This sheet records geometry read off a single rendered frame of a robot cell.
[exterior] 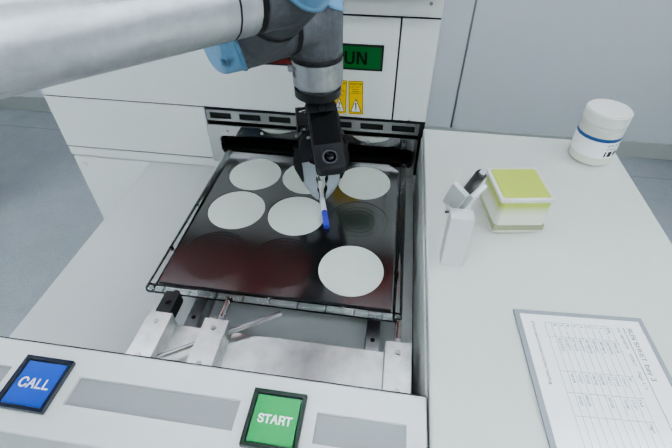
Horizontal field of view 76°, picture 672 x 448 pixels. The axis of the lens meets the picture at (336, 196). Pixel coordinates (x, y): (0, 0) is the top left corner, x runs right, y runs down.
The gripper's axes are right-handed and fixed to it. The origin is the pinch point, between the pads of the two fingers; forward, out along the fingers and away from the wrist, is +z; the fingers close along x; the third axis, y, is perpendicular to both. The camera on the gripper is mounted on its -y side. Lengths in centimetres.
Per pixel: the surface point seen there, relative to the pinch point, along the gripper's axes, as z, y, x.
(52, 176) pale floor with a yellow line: 91, 144, 131
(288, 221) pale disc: 1.7, -4.1, 6.3
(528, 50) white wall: 34, 138, -119
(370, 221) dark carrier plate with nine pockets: 1.8, -5.9, -7.6
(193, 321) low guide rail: 6.7, -18.5, 21.6
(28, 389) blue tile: -4.8, -32.6, 34.5
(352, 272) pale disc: 1.7, -16.6, -2.7
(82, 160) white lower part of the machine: 11, 34, 55
